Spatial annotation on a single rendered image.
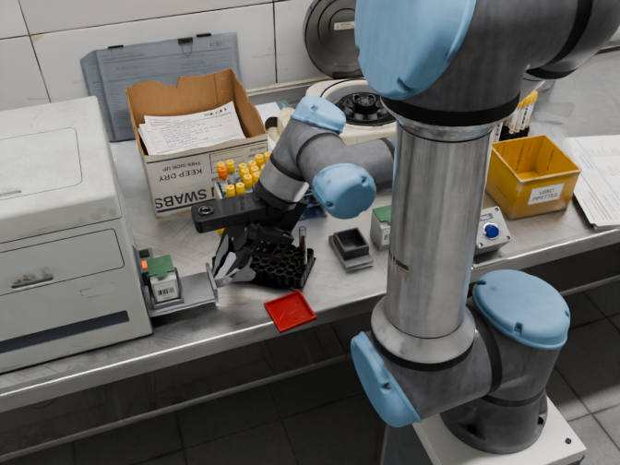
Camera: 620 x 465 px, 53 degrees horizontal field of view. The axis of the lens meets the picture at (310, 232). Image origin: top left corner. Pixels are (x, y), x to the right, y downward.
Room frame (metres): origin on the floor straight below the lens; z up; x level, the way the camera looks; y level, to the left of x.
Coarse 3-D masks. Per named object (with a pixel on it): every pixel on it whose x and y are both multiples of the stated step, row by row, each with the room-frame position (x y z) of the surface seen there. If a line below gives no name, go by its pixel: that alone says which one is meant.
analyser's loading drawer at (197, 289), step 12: (192, 276) 0.74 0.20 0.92; (204, 276) 0.74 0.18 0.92; (144, 288) 0.71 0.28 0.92; (180, 288) 0.68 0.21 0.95; (192, 288) 0.71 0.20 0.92; (204, 288) 0.71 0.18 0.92; (216, 288) 0.69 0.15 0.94; (180, 300) 0.68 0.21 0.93; (192, 300) 0.69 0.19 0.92; (204, 300) 0.69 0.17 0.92; (216, 300) 0.69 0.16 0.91; (156, 312) 0.66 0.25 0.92; (168, 312) 0.67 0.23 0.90
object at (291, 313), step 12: (276, 300) 0.72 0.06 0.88; (288, 300) 0.72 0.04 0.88; (300, 300) 0.72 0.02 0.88; (276, 312) 0.69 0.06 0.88; (288, 312) 0.69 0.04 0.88; (300, 312) 0.69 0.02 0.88; (312, 312) 0.69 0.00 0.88; (276, 324) 0.66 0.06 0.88; (288, 324) 0.67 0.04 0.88; (300, 324) 0.66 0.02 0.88
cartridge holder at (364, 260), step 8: (336, 232) 0.86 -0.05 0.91; (344, 232) 0.86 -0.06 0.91; (352, 232) 0.87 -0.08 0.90; (360, 232) 0.86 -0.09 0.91; (328, 240) 0.87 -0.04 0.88; (336, 240) 0.84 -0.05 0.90; (344, 240) 0.86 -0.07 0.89; (352, 240) 0.86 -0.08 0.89; (360, 240) 0.85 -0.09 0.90; (336, 248) 0.84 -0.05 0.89; (344, 248) 0.81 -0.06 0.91; (352, 248) 0.81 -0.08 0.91; (360, 248) 0.82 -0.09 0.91; (368, 248) 0.82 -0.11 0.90; (344, 256) 0.81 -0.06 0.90; (352, 256) 0.81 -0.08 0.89; (360, 256) 0.82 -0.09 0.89; (368, 256) 0.82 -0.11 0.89; (344, 264) 0.80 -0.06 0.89; (352, 264) 0.80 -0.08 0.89; (360, 264) 0.80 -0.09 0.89; (368, 264) 0.80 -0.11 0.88
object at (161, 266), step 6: (150, 258) 0.72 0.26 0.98; (156, 258) 0.72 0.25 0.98; (162, 258) 0.72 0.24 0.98; (168, 258) 0.72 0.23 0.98; (150, 264) 0.70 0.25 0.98; (156, 264) 0.70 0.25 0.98; (162, 264) 0.70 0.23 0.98; (168, 264) 0.70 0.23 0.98; (150, 270) 0.69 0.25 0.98; (156, 270) 0.69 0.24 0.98; (162, 270) 0.69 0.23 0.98; (168, 270) 0.69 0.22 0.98; (150, 276) 0.68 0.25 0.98; (162, 276) 0.68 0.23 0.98
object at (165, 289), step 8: (152, 280) 0.68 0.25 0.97; (160, 280) 0.68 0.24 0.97; (168, 280) 0.68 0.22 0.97; (176, 280) 0.68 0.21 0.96; (152, 288) 0.67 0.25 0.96; (160, 288) 0.67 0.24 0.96; (168, 288) 0.68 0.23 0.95; (176, 288) 0.68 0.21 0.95; (160, 296) 0.67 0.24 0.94; (168, 296) 0.68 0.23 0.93; (176, 296) 0.68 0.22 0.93
